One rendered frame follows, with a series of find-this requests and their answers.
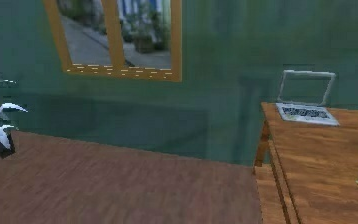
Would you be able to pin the silver camouflage laptop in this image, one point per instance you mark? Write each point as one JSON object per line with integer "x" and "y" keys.
{"x": 306, "y": 113}

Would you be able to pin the wooden desk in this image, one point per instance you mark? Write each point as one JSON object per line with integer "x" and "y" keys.
{"x": 320, "y": 166}

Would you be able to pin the white leaved potted plant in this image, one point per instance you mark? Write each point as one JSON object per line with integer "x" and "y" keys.
{"x": 2, "y": 136}

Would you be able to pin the wooden framed window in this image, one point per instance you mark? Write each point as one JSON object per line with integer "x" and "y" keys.
{"x": 115, "y": 36}

